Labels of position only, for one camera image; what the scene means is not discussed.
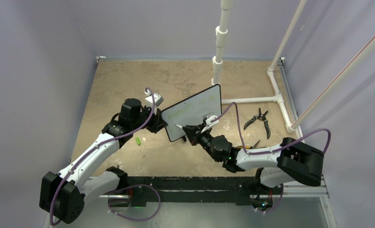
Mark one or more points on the yellow-handled pliers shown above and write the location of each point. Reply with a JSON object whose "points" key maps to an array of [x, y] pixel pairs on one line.
{"points": [[249, 146]]}

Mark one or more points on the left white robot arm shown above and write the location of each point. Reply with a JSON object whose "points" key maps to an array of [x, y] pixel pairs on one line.
{"points": [[65, 193]]}

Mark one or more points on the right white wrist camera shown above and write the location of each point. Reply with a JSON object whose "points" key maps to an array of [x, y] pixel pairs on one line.
{"points": [[209, 121]]}

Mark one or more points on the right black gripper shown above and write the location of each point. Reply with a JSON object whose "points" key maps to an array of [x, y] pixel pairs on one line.
{"points": [[192, 130]]}

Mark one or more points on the green marker cap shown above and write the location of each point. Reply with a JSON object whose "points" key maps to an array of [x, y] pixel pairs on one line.
{"points": [[138, 142]]}

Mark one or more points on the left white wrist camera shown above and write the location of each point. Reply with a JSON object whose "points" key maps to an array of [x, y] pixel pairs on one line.
{"points": [[153, 99]]}

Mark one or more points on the white PVC pipe frame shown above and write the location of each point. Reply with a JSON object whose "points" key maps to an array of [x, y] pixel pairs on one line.
{"points": [[217, 61]]}

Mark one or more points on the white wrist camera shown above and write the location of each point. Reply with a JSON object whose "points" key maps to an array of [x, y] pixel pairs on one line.
{"points": [[209, 121], [153, 99]]}

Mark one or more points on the small black-framed whiteboard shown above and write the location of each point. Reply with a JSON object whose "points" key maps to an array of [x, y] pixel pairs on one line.
{"points": [[191, 111]]}

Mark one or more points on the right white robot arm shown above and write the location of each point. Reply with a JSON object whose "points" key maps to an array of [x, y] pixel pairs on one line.
{"points": [[291, 160]]}

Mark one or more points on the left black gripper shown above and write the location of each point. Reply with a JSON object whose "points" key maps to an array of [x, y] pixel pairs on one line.
{"points": [[158, 122]]}

